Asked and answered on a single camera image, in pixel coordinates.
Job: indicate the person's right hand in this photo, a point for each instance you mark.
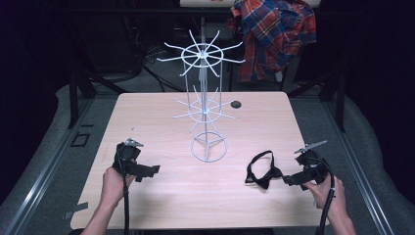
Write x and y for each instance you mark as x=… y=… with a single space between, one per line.
x=326 y=196

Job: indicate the black bow tie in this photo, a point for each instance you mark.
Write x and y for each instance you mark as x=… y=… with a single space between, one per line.
x=263 y=178

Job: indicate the aluminium floor rail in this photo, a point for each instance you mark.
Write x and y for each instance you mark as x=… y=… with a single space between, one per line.
x=42 y=173
x=359 y=169

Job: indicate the black chair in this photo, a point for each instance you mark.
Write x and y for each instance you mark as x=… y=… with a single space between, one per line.
x=285 y=76

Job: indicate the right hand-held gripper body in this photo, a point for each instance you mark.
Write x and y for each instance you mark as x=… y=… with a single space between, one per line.
x=313 y=164

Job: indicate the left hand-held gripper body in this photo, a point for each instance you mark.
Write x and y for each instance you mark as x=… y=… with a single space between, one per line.
x=128 y=156

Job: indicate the person's left hand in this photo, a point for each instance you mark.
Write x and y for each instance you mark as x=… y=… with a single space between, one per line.
x=114 y=184

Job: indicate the black metal stand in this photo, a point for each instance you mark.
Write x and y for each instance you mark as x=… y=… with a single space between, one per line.
x=339 y=101
x=73 y=98

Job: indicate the red blue plaid shirt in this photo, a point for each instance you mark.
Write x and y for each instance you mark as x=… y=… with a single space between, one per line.
x=274 y=36

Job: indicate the grey tape strip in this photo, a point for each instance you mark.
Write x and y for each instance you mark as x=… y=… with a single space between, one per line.
x=76 y=209

